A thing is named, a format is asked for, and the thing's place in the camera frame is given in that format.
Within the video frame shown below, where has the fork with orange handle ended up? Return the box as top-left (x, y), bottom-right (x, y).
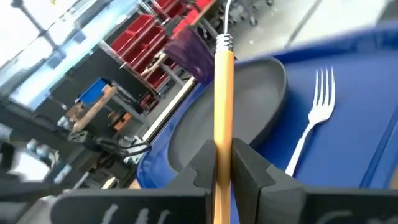
top-left (284, 67), bottom-right (336, 177)

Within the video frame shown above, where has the wooden post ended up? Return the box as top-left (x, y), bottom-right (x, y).
top-left (73, 85), bottom-right (118, 132)

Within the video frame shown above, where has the spoon with yellow handle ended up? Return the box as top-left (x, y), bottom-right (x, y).
top-left (213, 0), bottom-right (236, 224)

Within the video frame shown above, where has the shelf with red bins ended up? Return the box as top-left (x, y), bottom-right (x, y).
top-left (99, 0), bottom-right (218, 94)

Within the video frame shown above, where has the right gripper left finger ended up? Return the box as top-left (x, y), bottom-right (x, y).
top-left (166, 139), bottom-right (217, 224)

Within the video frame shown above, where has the small blue bin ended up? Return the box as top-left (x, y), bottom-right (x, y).
top-left (76, 77), bottom-right (110, 106)

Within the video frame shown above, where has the dark grey plate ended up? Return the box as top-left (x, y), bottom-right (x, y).
top-left (167, 57), bottom-right (289, 174)

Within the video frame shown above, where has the purple ribbed plastic cup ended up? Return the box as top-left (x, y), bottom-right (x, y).
top-left (163, 25), bottom-right (216, 85)

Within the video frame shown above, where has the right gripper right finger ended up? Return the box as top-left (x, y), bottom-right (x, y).
top-left (231, 138), bottom-right (307, 224)

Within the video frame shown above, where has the blue plastic tray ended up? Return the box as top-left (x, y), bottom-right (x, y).
top-left (135, 21), bottom-right (398, 224)

